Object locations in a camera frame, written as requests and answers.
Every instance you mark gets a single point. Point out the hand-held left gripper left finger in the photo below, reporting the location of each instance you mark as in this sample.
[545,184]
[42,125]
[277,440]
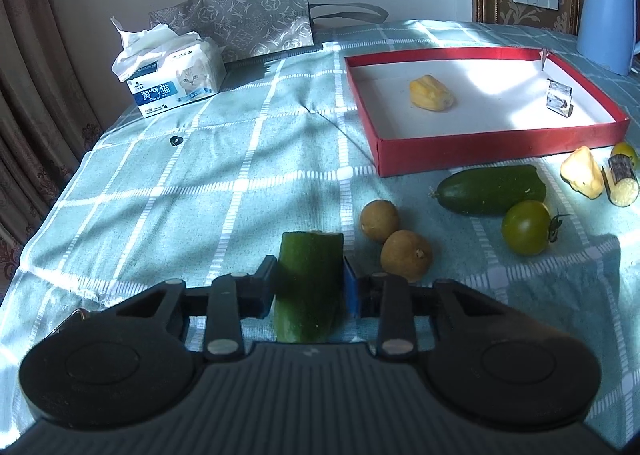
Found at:
[265,285]

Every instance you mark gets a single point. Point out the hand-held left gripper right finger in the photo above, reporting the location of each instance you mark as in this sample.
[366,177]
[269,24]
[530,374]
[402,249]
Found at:
[350,285]

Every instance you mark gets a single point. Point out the cut cucumber piece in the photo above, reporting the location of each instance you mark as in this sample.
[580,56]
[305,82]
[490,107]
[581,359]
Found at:
[307,285]

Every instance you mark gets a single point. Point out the brown round fruit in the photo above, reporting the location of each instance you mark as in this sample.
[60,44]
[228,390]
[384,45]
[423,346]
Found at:
[406,255]
[380,220]

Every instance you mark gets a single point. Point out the red cardboard box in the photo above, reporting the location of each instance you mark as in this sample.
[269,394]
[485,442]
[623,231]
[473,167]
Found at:
[450,155]

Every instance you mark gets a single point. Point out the whole green cucumber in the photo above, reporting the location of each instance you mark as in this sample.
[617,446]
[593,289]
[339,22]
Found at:
[490,190]

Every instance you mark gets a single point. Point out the large green tomato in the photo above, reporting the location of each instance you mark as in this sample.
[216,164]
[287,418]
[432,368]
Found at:
[525,227]

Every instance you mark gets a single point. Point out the yellow pepper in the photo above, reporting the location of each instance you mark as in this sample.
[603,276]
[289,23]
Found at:
[582,172]

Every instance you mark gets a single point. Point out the small black object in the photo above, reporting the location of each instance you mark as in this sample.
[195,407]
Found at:
[175,140]

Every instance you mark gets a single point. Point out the yellow jackfruit piece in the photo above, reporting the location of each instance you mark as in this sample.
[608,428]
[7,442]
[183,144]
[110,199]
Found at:
[430,94]

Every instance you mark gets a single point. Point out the tissue pack with cat print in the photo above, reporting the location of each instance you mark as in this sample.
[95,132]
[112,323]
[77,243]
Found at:
[170,80]

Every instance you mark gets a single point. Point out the grey patterned gift bag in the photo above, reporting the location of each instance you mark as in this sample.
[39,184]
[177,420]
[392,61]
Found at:
[250,20]

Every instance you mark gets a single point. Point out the silver foil packet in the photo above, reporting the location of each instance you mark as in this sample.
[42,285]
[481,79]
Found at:
[559,97]

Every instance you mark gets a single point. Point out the small yellow-green tomato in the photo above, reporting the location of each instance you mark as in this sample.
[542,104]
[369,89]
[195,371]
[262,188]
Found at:
[625,150]

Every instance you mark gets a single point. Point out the brown patterned curtain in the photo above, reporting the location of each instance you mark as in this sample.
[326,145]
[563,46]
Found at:
[30,85]

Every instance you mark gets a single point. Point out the blue electric kettle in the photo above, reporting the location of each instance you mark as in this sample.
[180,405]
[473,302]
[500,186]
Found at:
[605,20]

